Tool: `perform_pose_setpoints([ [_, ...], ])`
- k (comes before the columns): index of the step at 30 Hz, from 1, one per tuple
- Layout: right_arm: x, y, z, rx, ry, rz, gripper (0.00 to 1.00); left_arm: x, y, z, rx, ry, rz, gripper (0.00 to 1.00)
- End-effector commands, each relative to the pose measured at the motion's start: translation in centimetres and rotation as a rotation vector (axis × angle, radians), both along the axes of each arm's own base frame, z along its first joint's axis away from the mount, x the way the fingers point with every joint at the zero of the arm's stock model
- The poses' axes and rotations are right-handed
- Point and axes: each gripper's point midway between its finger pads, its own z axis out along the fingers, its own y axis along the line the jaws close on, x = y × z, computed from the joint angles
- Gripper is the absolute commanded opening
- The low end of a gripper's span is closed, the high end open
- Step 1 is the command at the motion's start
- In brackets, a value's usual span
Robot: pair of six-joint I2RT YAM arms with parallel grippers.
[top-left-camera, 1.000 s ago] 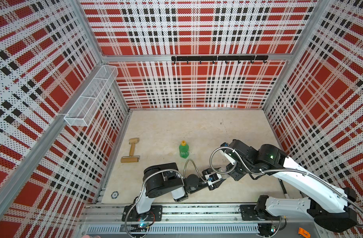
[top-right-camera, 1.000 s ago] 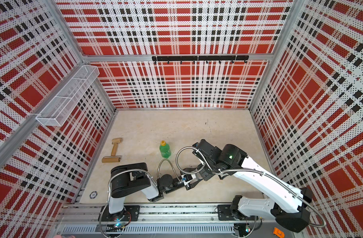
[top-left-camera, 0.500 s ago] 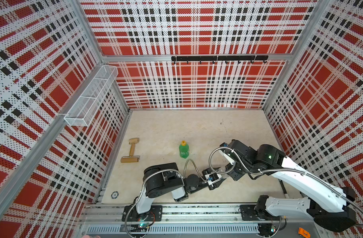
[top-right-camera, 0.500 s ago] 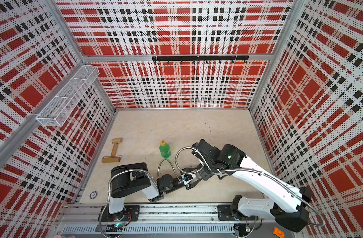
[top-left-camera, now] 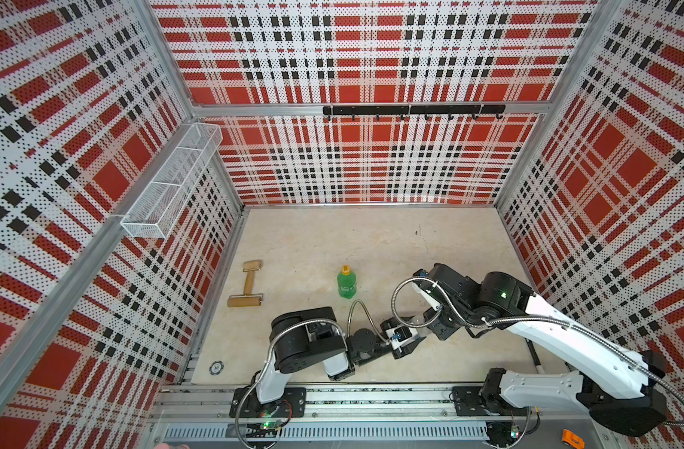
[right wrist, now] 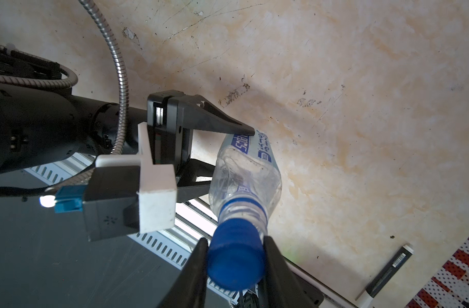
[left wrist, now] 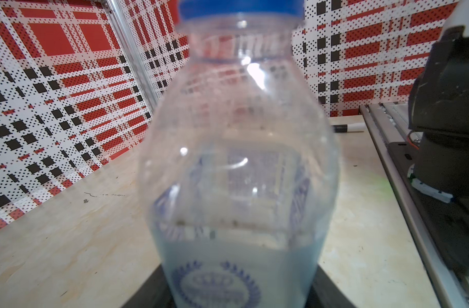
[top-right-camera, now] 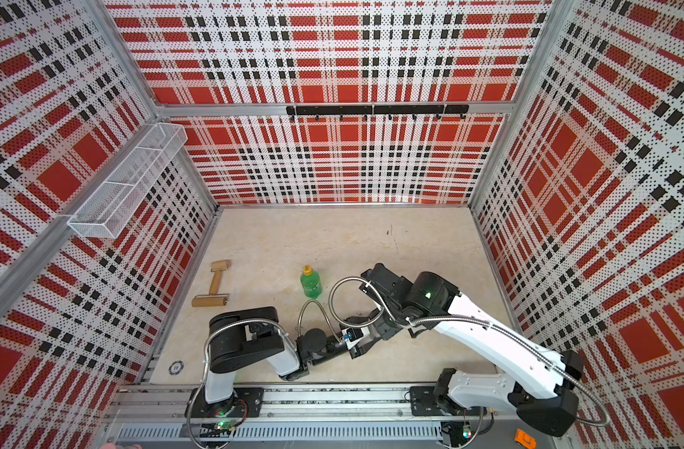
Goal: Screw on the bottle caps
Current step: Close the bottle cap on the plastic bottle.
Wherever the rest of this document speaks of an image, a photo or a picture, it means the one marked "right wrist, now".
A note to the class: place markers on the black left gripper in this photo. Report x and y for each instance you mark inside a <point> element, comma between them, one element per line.
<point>170,117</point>

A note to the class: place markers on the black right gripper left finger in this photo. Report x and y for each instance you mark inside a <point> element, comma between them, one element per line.
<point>189,290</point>

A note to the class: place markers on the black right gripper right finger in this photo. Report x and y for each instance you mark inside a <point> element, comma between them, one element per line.
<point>279,287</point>

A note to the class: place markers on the blue bottle cap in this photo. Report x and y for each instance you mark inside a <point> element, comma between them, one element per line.
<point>236,259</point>

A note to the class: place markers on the clear small water bottle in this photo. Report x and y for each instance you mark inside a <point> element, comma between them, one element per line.
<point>247,182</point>

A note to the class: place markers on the black marker pen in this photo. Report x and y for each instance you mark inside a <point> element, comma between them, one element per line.
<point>384,276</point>

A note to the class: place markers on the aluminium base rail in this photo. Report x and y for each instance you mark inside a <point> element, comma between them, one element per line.
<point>193,220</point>

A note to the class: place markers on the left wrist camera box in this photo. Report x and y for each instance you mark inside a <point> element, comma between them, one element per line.
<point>126,194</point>

